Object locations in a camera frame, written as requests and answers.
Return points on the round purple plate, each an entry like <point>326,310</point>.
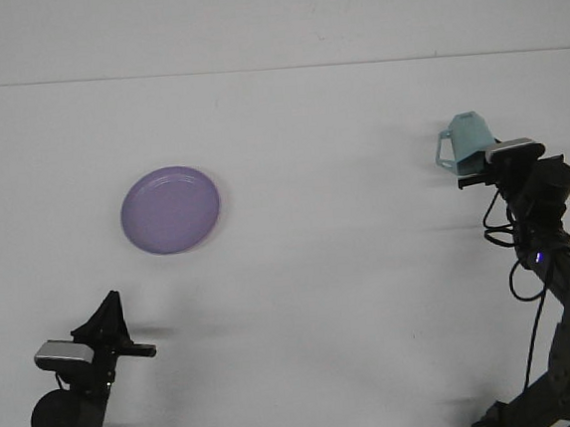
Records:
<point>170,211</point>

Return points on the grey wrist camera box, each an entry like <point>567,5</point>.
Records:
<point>63,354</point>
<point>514,149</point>

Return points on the pale blue hexagonal cup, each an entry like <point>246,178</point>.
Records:
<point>470,135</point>

